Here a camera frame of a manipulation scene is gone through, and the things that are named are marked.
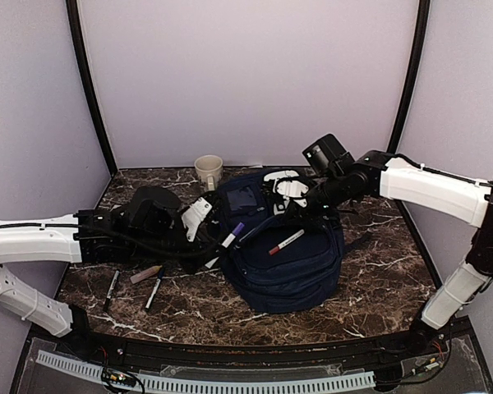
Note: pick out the black left frame post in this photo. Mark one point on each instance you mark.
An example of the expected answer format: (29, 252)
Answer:
(82, 61)

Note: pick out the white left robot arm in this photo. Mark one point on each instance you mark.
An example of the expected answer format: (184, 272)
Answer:
(152, 225)

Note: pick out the black frame post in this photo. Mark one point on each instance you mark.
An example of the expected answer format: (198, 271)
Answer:
(82, 61)
(415, 57)

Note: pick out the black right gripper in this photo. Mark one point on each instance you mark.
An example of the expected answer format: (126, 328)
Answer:
(294, 212)

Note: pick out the black right frame post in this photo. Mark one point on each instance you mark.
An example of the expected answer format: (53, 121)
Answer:
(415, 57)

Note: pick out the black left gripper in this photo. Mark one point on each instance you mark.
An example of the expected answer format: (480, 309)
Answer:
(198, 258)

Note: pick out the white cable duct strip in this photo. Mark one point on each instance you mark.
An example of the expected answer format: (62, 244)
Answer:
(202, 381)

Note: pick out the black front table rail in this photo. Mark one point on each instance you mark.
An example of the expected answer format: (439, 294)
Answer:
(133, 352)

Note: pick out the blue capped marker pen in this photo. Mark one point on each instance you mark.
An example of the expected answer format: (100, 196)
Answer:
(153, 293)

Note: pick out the red white pen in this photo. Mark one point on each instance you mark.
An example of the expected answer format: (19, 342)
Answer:
(286, 242)

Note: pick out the black marker pen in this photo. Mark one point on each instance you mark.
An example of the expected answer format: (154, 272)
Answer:
(111, 290)

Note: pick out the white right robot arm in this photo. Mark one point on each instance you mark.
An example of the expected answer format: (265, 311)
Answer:
(451, 214)

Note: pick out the navy blue student backpack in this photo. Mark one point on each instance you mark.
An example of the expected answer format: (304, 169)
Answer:
(300, 276)

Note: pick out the pink crayon shaped eraser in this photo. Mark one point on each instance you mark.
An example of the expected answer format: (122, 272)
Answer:
(145, 274)

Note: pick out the cream seashell mug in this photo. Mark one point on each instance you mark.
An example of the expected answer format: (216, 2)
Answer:
(209, 169)

